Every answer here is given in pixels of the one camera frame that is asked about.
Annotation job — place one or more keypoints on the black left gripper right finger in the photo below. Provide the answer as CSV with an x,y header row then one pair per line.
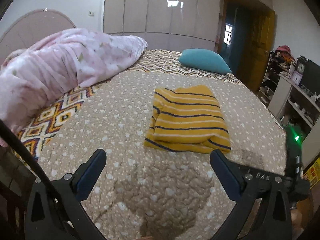
x,y
244,185

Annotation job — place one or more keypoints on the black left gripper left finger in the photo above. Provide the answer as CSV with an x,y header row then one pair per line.
x,y
59,214

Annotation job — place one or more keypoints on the yellow striped knit sweater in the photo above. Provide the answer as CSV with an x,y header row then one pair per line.
x,y
187,119

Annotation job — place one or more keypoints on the person's right hand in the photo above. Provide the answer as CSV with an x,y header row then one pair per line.
x,y
301,216

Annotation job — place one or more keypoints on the geometric patterned bed sheet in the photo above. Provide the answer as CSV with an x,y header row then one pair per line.
x,y
41,129

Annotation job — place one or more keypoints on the black television screen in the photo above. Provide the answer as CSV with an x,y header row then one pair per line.
x,y
311,77

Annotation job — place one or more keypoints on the pink floral duvet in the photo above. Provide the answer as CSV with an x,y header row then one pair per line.
x,y
36,77

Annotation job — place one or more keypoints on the teal pillow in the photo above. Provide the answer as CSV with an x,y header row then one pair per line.
x,y
204,59

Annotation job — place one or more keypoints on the brown wooden door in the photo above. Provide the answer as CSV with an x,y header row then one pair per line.
x,y
245,38

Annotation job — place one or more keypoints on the pink rounded headboard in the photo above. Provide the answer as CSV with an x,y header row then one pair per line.
x,y
32,27

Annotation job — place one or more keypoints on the beige glossy wardrobe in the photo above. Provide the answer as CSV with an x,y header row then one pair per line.
x,y
170,24

